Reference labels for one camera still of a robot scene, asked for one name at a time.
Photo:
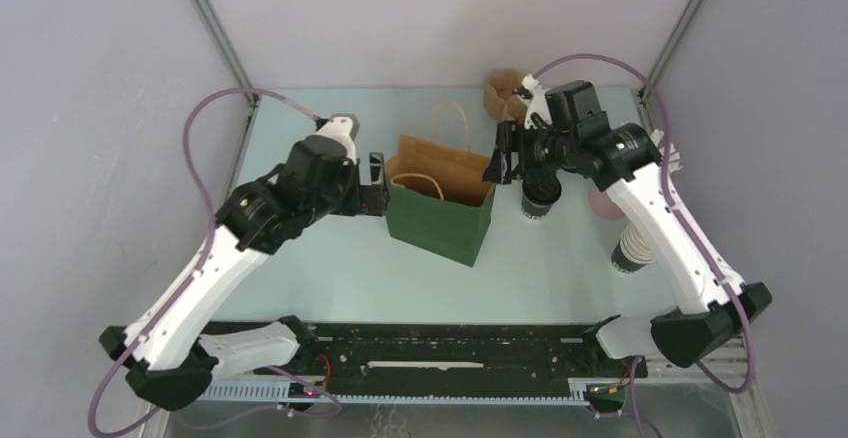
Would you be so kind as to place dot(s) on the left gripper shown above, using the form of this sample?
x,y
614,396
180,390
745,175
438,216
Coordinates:
x,y
373,197

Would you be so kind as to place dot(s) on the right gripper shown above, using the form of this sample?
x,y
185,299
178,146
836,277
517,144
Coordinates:
x,y
511,137

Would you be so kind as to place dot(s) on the green paper bag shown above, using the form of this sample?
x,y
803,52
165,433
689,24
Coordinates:
x,y
438,200

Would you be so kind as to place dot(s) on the black paper coffee cup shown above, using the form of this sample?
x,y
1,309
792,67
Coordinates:
x,y
533,211

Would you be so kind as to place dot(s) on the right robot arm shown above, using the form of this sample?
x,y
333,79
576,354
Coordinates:
x,y
713,303

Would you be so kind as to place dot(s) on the stacked brown cup carriers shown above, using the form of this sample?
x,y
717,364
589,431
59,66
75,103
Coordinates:
x,y
499,98

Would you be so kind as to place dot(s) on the pink straw holder cup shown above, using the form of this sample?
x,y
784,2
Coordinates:
x,y
601,204

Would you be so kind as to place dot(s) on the bundle of white straws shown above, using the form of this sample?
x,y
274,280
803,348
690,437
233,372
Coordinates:
x,y
667,149

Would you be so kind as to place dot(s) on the stack of paper cups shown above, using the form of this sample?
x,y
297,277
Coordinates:
x,y
632,253

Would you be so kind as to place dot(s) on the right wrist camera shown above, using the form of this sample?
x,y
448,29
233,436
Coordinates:
x,y
532,94

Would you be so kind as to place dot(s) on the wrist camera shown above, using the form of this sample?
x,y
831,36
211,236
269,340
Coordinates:
x,y
342,129
532,94

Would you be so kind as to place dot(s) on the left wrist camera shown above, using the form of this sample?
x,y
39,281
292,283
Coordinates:
x,y
342,129

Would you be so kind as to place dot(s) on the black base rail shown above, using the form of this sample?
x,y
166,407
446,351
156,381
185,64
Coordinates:
x,y
465,362

